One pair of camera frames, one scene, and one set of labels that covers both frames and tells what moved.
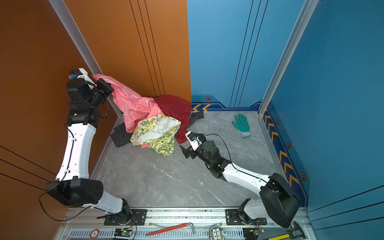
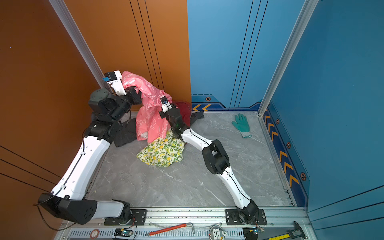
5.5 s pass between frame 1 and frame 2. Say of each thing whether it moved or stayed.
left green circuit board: stayed
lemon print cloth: moved
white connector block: stayed
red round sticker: stayed
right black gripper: moved
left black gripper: moved
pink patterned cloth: moved
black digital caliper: stayed
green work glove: stayed
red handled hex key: stayed
